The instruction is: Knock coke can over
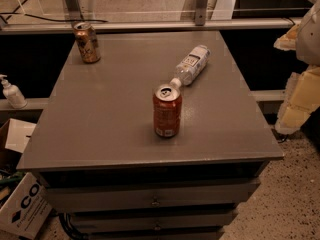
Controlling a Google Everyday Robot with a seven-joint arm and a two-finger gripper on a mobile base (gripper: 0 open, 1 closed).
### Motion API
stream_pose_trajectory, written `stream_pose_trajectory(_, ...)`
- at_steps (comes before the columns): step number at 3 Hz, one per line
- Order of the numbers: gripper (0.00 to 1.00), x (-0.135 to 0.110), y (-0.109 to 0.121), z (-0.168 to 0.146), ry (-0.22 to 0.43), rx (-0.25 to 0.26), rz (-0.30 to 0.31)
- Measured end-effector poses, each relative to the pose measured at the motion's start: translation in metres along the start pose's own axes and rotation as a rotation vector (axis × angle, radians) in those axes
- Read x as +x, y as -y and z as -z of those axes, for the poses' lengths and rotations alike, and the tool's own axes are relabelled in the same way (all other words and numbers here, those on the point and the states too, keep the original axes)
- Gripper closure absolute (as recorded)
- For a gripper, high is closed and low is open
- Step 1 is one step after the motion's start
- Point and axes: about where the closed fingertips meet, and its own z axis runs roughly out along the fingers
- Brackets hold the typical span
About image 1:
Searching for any red coke can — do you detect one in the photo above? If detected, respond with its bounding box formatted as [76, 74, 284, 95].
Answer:
[153, 84, 182, 138]

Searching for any black cable on floor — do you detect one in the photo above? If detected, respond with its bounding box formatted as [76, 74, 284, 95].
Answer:
[0, 0, 109, 24]

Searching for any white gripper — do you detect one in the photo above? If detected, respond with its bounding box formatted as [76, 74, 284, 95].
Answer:
[274, 0, 320, 135]

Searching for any grey drawer cabinet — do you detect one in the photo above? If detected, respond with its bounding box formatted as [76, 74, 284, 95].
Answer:
[18, 31, 282, 240]

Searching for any clear plastic water bottle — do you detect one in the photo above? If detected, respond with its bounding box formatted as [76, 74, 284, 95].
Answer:
[170, 45, 211, 88]

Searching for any metal bracket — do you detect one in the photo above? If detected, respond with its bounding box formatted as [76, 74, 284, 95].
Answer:
[194, 0, 208, 26]
[64, 0, 83, 21]

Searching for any drawer with knob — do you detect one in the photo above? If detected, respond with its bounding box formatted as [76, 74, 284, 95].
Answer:
[47, 178, 260, 213]
[71, 205, 238, 233]

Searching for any right metal bracket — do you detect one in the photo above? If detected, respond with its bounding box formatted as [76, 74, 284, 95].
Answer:
[194, 0, 208, 26]

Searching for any white pump dispenser bottle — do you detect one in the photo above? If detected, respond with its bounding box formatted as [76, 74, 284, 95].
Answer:
[0, 74, 27, 109]

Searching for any black cable under cabinet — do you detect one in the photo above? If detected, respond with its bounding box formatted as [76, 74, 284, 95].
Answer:
[58, 213, 88, 240]

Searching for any gold brown soda can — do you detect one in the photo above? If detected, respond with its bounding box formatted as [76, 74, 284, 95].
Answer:
[73, 22, 101, 63]

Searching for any white printed cardboard box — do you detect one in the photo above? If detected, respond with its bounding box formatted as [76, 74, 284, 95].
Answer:
[0, 173, 52, 240]

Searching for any left metal bracket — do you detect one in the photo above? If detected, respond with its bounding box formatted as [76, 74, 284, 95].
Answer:
[64, 0, 83, 21]

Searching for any top drawer with knob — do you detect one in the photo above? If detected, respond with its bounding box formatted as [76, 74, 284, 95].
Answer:
[47, 178, 260, 213]

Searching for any open brown cardboard box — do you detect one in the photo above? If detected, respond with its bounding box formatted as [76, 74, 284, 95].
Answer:
[0, 118, 36, 169]

